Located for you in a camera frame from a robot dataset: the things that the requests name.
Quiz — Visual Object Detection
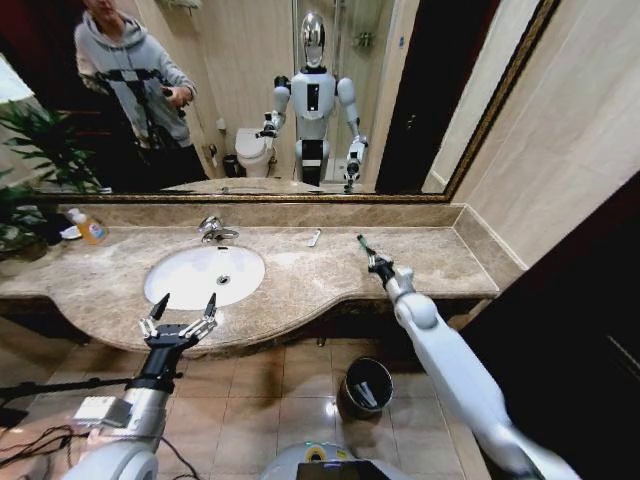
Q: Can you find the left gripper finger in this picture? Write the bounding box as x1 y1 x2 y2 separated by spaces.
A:
181 292 219 342
138 293 170 341

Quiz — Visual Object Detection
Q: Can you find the white oval sink basin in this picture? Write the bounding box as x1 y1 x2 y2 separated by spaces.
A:
143 244 267 312

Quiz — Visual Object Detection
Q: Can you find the chrome sink faucet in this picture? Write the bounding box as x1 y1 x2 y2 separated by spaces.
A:
195 215 241 245

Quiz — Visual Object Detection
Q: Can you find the dark round trash bin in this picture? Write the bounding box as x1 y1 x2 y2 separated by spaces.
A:
339 355 396 421

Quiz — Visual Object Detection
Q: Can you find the black stand bar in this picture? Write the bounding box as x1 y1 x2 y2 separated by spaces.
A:
0 376 132 427

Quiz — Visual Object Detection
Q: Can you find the orange soap bottle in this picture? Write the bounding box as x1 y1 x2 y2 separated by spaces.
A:
66 207 109 246

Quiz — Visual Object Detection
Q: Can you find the white robot front shell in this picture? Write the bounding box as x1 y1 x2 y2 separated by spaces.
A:
259 439 416 480

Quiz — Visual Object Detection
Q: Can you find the green potted plant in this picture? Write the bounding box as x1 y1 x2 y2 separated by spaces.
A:
0 98 104 264

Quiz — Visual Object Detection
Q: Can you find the dark wooden cabinet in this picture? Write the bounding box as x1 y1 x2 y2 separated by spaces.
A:
458 169 640 480

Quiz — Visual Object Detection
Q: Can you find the black floor cable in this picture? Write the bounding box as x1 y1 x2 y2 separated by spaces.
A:
0 423 204 480

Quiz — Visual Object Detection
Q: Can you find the large framed wall mirror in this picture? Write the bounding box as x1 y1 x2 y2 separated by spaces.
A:
0 0 562 204

